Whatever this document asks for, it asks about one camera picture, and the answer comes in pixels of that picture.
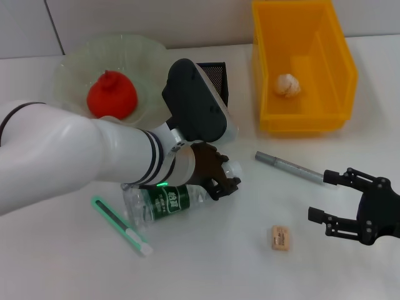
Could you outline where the red-orange toy fruit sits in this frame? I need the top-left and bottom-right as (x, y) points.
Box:
(86, 69), (139, 120)

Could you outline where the black mesh pen holder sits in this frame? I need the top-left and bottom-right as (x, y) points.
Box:
(195, 61), (231, 109)

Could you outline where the green white pen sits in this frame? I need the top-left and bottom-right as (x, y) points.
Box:
(90, 195), (154, 258)

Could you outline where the paper ball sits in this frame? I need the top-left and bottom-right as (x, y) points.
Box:
(274, 73), (301, 99)

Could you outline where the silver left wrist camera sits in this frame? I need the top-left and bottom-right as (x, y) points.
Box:
(161, 58), (240, 145)

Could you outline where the translucent wavy fruit plate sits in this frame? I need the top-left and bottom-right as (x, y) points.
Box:
(52, 32), (176, 126)

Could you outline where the silver marker pen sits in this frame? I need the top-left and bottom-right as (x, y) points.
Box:
(254, 151), (328, 186)

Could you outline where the beige eraser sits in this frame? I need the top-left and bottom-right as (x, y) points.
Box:
(266, 224), (294, 251)

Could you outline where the clear bottle green label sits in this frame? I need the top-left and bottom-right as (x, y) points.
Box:
(121, 161), (244, 234)

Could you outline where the yellow plastic bin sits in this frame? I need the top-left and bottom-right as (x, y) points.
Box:
(251, 0), (359, 133)

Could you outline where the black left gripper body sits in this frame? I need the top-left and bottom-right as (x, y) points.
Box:
(189, 141), (234, 189)

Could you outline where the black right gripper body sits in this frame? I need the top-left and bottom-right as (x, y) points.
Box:
(355, 176), (400, 247)

